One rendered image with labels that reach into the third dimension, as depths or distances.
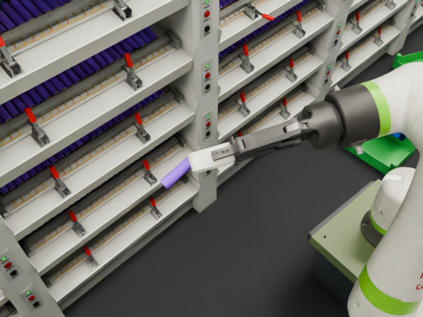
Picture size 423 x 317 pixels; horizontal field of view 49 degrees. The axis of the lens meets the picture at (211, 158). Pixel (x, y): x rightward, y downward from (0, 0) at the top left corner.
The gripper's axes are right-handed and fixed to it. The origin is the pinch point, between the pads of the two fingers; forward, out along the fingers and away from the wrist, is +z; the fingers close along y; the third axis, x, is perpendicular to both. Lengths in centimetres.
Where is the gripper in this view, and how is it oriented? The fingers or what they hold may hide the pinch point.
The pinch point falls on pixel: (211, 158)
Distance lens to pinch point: 74.1
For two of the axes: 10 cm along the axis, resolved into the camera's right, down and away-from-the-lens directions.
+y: 0.0, 1.6, 9.9
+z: -9.6, 2.9, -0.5
